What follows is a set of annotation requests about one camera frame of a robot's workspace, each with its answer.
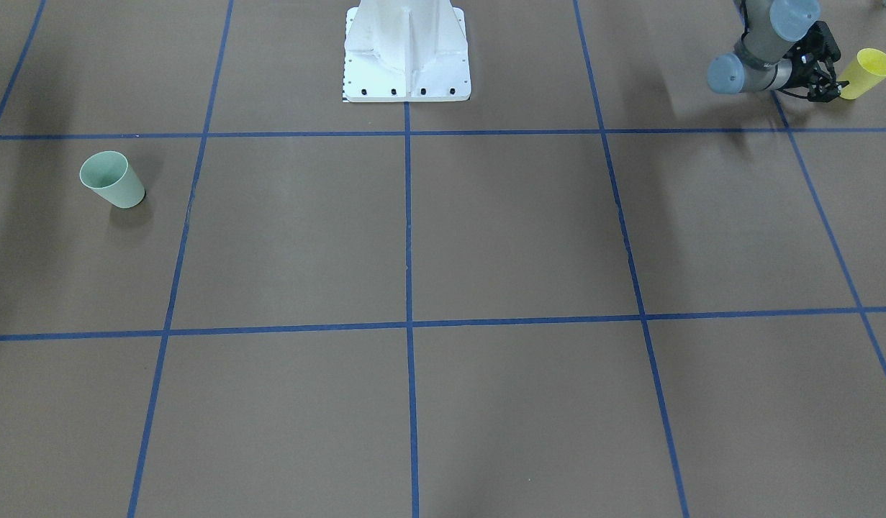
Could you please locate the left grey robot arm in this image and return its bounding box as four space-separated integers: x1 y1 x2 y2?
706 1 850 103

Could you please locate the pale green plastic cup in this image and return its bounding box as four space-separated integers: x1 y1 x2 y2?
78 150 146 209

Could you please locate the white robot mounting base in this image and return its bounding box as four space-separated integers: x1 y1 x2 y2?
342 1 472 103

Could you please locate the yellow plastic cup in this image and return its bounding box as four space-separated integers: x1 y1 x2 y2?
838 48 886 99

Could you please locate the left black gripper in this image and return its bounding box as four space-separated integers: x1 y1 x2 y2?
786 21 849 103

